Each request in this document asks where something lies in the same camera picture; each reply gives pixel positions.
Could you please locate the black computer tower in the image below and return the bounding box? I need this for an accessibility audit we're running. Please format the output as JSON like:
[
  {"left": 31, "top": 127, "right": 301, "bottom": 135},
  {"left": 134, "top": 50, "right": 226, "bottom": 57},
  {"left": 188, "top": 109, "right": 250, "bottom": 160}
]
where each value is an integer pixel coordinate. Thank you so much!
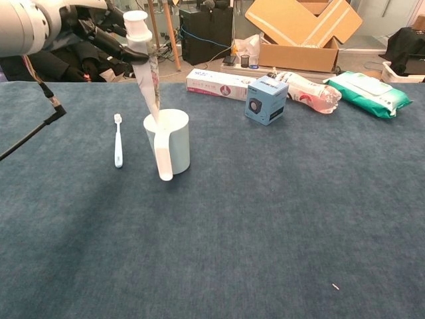
[{"left": 179, "top": 6, "right": 234, "bottom": 66}]

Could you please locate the wooden easel leg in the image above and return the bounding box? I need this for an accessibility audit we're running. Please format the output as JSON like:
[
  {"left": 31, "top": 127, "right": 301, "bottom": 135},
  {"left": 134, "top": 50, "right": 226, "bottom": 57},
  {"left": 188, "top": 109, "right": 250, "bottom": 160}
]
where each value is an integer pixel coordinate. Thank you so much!
[
  {"left": 147, "top": 0, "right": 162, "bottom": 51},
  {"left": 161, "top": 0, "right": 182, "bottom": 72}
]

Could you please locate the blue table cloth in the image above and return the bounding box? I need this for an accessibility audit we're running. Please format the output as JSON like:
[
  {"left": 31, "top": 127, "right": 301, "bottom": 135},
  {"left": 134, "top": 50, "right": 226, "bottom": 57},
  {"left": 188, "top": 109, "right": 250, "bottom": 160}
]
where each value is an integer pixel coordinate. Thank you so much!
[{"left": 0, "top": 81, "right": 425, "bottom": 319}]

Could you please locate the white plastic bin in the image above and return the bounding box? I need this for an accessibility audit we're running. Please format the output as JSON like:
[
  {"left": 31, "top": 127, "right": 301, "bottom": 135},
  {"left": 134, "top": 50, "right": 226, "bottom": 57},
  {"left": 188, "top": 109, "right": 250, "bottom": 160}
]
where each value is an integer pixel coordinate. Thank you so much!
[{"left": 381, "top": 61, "right": 425, "bottom": 84}]

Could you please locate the blue network cable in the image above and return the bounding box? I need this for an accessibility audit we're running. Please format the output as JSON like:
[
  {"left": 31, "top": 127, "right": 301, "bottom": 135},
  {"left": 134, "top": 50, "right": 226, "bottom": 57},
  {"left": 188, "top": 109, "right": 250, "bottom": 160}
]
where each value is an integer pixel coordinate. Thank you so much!
[{"left": 181, "top": 26, "right": 232, "bottom": 47}]

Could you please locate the long white pink box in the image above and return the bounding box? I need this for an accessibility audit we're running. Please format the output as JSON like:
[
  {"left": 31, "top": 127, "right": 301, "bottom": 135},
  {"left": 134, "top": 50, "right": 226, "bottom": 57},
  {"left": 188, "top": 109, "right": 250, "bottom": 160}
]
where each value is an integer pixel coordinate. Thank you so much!
[{"left": 185, "top": 68, "right": 260, "bottom": 102}]

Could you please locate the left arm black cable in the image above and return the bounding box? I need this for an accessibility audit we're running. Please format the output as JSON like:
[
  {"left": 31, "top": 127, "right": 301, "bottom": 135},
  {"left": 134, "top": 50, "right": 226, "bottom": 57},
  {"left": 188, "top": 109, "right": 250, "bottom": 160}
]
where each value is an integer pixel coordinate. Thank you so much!
[{"left": 0, "top": 56, "right": 67, "bottom": 162}]

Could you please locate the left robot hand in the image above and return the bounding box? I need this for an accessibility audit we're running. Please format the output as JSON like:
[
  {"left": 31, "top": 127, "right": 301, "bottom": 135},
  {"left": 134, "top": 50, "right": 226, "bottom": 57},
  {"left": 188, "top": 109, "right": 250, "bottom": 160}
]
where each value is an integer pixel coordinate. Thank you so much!
[{"left": 59, "top": 0, "right": 149, "bottom": 64}]

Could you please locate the white plastic bag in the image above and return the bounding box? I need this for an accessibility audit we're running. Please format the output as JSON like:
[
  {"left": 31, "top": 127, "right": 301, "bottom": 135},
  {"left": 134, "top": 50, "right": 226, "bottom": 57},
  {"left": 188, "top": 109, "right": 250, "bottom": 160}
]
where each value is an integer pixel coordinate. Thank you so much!
[{"left": 232, "top": 33, "right": 262, "bottom": 66}]

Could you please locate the long white power strip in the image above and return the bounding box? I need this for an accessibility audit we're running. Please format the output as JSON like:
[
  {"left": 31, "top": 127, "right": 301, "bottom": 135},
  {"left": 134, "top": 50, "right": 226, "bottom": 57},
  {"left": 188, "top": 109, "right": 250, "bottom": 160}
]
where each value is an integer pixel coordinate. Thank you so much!
[{"left": 220, "top": 62, "right": 336, "bottom": 80}]

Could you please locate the white toothpaste tube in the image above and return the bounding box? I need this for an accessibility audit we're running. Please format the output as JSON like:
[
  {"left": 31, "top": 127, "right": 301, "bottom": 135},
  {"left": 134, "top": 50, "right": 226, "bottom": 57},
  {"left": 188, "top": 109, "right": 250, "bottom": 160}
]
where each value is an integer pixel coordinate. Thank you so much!
[{"left": 122, "top": 10, "right": 163, "bottom": 134}]

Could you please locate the pink white plastic package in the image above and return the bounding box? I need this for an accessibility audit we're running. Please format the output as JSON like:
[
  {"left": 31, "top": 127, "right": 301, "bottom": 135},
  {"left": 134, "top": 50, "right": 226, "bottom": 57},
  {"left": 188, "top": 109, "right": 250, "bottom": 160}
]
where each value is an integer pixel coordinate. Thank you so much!
[{"left": 268, "top": 68, "right": 343, "bottom": 115}]

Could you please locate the black cloth cover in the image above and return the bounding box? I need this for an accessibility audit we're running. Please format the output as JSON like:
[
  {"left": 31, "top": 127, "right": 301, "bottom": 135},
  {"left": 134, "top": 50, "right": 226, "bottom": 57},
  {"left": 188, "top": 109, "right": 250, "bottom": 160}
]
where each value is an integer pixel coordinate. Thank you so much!
[{"left": 386, "top": 27, "right": 425, "bottom": 76}]

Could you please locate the light blue toothbrush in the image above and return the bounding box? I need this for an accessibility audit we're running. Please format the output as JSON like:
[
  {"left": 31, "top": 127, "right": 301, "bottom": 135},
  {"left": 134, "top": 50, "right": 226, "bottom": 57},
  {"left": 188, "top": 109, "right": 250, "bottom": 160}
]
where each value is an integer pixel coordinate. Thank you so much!
[{"left": 113, "top": 113, "right": 124, "bottom": 169}]

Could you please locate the black cable tangle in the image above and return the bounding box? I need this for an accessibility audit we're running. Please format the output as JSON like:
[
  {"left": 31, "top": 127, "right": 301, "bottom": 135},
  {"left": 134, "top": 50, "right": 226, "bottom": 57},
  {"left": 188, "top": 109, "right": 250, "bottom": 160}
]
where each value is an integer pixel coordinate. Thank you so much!
[{"left": 116, "top": 48, "right": 182, "bottom": 79}]

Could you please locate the open cardboard box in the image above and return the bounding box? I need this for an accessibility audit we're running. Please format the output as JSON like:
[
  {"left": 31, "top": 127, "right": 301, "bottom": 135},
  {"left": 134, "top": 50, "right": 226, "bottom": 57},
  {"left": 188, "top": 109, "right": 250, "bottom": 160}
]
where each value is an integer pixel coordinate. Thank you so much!
[{"left": 244, "top": 0, "right": 363, "bottom": 72}]

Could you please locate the green wet wipes pack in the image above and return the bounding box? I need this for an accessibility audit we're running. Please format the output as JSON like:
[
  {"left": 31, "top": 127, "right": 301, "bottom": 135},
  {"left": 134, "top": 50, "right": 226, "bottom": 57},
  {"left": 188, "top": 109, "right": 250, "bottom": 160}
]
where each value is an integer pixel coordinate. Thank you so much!
[{"left": 323, "top": 70, "right": 414, "bottom": 120}]

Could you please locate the light blue plastic mug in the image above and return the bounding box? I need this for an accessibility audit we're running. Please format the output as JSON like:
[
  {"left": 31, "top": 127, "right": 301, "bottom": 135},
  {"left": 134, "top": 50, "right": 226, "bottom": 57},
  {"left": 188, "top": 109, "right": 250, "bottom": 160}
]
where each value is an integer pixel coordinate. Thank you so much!
[{"left": 143, "top": 108, "right": 191, "bottom": 182}]

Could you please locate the person in black coat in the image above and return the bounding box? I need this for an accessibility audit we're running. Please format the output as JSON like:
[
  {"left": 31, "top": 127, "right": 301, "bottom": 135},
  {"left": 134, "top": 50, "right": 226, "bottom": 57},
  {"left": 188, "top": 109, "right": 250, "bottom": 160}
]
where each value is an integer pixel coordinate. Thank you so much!
[{"left": 0, "top": 6, "right": 133, "bottom": 83}]

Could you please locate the blue cube speaker box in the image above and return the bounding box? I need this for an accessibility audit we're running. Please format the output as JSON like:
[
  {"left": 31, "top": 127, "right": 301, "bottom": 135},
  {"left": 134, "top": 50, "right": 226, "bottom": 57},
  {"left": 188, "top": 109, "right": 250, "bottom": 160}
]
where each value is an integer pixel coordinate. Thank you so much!
[{"left": 244, "top": 74, "right": 290, "bottom": 126}]

